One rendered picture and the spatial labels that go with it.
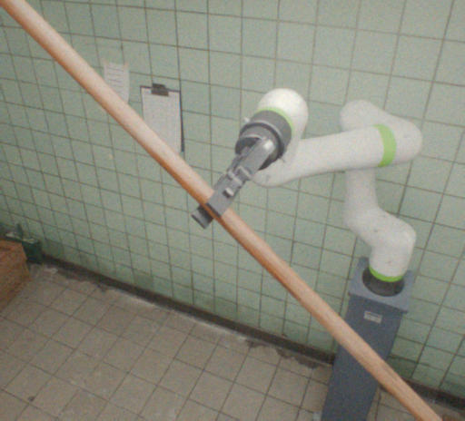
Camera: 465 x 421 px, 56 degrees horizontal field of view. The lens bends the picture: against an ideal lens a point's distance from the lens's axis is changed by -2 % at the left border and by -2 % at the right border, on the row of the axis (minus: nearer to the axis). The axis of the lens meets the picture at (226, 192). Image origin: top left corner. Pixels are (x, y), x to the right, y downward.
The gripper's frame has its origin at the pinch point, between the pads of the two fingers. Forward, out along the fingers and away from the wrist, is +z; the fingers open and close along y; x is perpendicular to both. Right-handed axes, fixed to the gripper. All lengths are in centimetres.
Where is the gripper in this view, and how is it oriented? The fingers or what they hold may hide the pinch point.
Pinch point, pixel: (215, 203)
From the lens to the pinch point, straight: 67.3
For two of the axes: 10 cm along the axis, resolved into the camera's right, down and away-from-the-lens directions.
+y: -6.0, 4.8, 6.4
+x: -7.0, -7.0, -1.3
